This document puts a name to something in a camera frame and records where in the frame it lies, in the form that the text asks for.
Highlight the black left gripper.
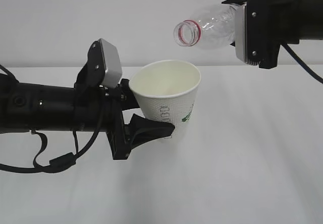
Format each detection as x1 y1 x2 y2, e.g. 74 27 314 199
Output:
74 41 175 160

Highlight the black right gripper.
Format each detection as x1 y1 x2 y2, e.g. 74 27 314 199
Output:
221 0 301 69

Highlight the white paper cup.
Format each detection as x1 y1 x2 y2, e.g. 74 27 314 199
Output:
129 60 201 143

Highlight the clear plastic water bottle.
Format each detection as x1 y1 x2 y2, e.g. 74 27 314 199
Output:
173 4 239 50

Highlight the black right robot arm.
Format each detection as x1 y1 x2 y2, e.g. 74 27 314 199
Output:
223 0 322 69

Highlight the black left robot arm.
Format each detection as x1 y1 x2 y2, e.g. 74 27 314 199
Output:
1 39 175 160

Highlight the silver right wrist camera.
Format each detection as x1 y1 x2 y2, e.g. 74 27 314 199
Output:
235 3 259 66

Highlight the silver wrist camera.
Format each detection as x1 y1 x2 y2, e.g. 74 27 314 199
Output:
98 38 123 88
235 3 259 66

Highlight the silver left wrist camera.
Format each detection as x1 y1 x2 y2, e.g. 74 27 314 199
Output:
98 38 123 88

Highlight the black right camera cable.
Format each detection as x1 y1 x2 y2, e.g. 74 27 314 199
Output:
282 0 323 85

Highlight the black camera cable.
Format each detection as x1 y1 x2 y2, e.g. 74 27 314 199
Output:
0 102 106 174
282 0 323 85

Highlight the black left camera cable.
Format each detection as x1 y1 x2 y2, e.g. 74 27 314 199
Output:
0 102 106 174

